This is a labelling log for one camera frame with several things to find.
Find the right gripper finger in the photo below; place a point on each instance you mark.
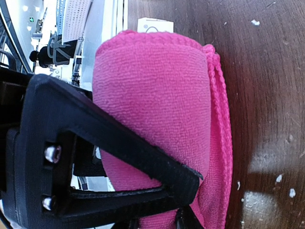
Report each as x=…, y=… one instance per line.
x=186, y=219

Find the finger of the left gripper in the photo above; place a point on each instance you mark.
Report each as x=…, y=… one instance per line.
x=62, y=134

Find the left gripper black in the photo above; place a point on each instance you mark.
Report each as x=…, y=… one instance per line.
x=13, y=87

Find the pink microfibre towel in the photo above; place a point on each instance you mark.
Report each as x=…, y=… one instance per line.
x=170, y=90

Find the black office chair background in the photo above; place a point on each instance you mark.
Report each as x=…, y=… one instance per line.
x=55, y=53

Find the white perforated panel background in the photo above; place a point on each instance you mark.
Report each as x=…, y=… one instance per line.
x=74, y=20

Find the aluminium front rail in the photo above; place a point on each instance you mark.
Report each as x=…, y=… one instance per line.
x=105, y=20

